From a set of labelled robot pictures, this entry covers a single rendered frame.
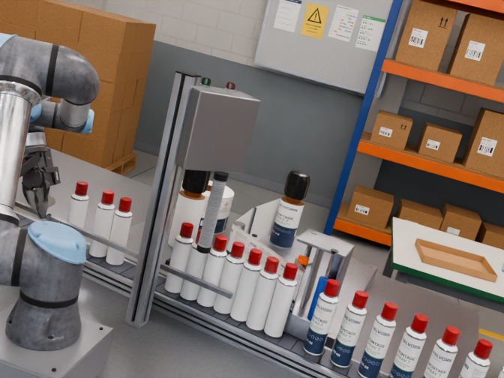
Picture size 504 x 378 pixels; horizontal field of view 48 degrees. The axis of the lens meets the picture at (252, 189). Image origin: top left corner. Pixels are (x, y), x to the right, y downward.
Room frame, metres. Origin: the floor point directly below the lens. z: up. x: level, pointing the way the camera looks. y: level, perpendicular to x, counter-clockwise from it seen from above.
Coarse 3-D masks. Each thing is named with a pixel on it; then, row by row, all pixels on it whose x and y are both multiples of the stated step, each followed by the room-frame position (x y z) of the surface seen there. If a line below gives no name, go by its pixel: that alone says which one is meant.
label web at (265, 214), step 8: (256, 208) 1.84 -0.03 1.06; (264, 208) 1.90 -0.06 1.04; (272, 208) 1.97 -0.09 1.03; (256, 216) 1.86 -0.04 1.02; (264, 216) 1.91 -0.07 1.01; (272, 216) 1.98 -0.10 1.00; (256, 224) 1.87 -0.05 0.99; (264, 224) 1.93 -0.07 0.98; (272, 224) 2.00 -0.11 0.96; (256, 232) 1.89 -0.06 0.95; (264, 232) 1.95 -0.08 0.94
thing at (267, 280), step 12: (276, 264) 1.37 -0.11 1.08; (264, 276) 1.36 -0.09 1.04; (276, 276) 1.37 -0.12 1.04; (264, 288) 1.36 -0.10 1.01; (252, 300) 1.37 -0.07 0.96; (264, 300) 1.36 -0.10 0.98; (252, 312) 1.36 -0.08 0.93; (264, 312) 1.36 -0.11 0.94; (252, 324) 1.36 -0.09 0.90; (264, 324) 1.37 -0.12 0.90
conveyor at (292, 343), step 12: (24, 228) 1.62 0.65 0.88; (96, 264) 1.51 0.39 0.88; (132, 264) 1.56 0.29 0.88; (132, 276) 1.49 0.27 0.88; (156, 288) 1.45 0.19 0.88; (180, 300) 1.42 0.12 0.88; (204, 312) 1.39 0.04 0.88; (240, 324) 1.38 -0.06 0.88; (264, 336) 1.34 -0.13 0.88; (288, 336) 1.38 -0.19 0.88; (288, 348) 1.32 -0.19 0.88; (300, 348) 1.33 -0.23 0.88; (324, 348) 1.36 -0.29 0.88; (312, 360) 1.29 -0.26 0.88; (324, 360) 1.30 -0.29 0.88; (348, 372) 1.29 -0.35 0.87
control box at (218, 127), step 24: (192, 96) 1.31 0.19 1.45; (216, 96) 1.31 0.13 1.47; (240, 96) 1.36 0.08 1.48; (192, 120) 1.29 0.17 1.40; (216, 120) 1.32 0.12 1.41; (240, 120) 1.36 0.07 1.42; (192, 144) 1.29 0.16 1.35; (216, 144) 1.33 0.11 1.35; (240, 144) 1.37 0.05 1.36; (192, 168) 1.30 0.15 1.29; (216, 168) 1.34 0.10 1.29; (240, 168) 1.38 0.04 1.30
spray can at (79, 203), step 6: (78, 186) 1.57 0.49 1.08; (84, 186) 1.57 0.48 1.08; (78, 192) 1.57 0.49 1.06; (84, 192) 1.57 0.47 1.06; (72, 198) 1.56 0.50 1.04; (78, 198) 1.56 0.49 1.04; (84, 198) 1.57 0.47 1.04; (72, 204) 1.56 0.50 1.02; (78, 204) 1.56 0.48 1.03; (84, 204) 1.57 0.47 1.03; (72, 210) 1.56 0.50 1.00; (78, 210) 1.56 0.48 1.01; (84, 210) 1.57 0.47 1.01; (72, 216) 1.56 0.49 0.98; (78, 216) 1.56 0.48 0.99; (84, 216) 1.57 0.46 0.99; (72, 222) 1.56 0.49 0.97; (78, 222) 1.56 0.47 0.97; (84, 222) 1.58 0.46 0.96
